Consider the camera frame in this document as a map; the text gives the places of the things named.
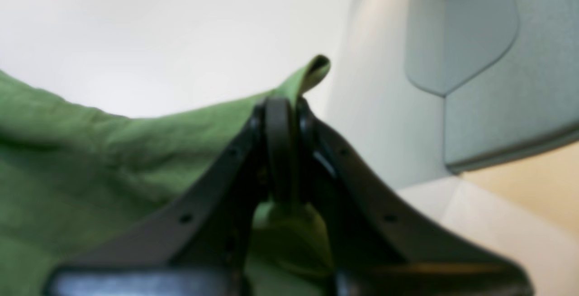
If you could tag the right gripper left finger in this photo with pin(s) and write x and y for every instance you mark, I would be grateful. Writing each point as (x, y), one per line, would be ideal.
(196, 245)

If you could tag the green t-shirt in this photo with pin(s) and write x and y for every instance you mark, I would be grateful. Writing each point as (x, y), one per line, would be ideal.
(72, 176)

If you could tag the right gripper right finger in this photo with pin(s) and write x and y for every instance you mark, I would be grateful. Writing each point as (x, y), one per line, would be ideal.
(380, 244)

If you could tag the grey partition panel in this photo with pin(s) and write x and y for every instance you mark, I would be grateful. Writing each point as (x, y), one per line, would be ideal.
(507, 71)

